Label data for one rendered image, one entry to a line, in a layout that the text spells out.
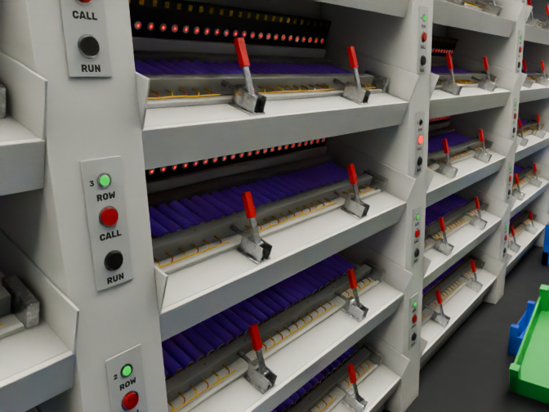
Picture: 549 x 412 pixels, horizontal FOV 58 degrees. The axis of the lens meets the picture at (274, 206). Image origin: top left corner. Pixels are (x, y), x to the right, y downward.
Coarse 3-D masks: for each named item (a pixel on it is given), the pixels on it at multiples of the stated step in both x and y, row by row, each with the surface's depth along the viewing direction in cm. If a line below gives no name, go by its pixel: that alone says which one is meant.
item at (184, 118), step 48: (144, 0) 63; (144, 48) 66; (192, 48) 73; (240, 48) 61; (288, 48) 90; (336, 48) 100; (144, 96) 46; (192, 96) 59; (240, 96) 61; (288, 96) 72; (336, 96) 82; (384, 96) 91; (144, 144) 49; (192, 144) 54; (240, 144) 60; (288, 144) 69
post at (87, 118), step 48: (0, 0) 41; (48, 0) 39; (0, 48) 43; (48, 48) 40; (48, 96) 40; (96, 96) 44; (48, 144) 41; (96, 144) 44; (48, 192) 42; (144, 192) 49; (48, 240) 44; (144, 240) 50; (144, 288) 50; (96, 336) 47; (144, 336) 51; (96, 384) 47
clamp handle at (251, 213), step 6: (246, 192) 65; (246, 198) 65; (246, 204) 65; (252, 204) 66; (246, 210) 65; (252, 210) 66; (252, 216) 65; (252, 222) 66; (252, 228) 66; (252, 234) 66; (258, 234) 66; (252, 240) 66; (258, 240) 66
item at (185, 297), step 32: (256, 160) 86; (288, 160) 94; (352, 160) 103; (384, 192) 99; (320, 224) 80; (352, 224) 83; (384, 224) 94; (192, 256) 63; (224, 256) 65; (288, 256) 69; (320, 256) 78; (160, 288) 51; (192, 288) 58; (224, 288) 60; (256, 288) 66; (160, 320) 53; (192, 320) 58
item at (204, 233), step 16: (368, 176) 98; (304, 192) 83; (320, 192) 85; (352, 192) 92; (256, 208) 74; (272, 208) 75; (288, 208) 79; (304, 208) 83; (208, 224) 66; (224, 224) 67; (240, 224) 70; (160, 240) 60; (176, 240) 61; (192, 240) 63; (208, 240) 66; (160, 256) 60
